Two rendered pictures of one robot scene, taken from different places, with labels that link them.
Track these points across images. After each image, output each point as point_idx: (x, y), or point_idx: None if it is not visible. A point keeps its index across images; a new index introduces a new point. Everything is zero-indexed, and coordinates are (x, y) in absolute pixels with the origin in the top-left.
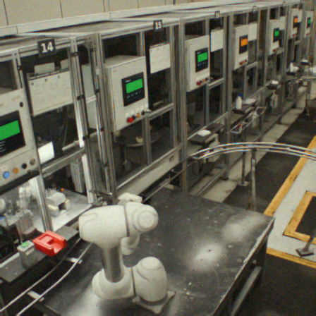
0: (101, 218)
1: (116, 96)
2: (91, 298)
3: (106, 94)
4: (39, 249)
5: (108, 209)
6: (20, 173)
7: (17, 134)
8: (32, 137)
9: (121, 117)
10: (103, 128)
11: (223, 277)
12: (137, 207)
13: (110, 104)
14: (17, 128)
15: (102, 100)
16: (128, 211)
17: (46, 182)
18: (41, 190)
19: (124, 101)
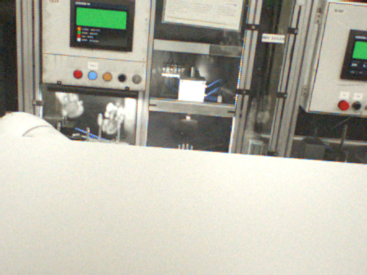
0: (6, 121)
1: (327, 53)
2: None
3: (309, 42)
4: None
5: (24, 118)
6: (113, 83)
7: (120, 29)
8: (146, 46)
9: (328, 93)
10: (283, 93)
11: None
12: (46, 132)
13: (314, 63)
14: (123, 21)
15: (297, 50)
16: (31, 131)
17: (211, 146)
18: (139, 125)
19: (342, 69)
